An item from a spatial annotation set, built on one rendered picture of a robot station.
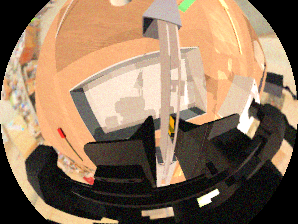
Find beige short cylinder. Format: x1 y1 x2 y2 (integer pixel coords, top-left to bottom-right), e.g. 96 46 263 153
109 0 132 7

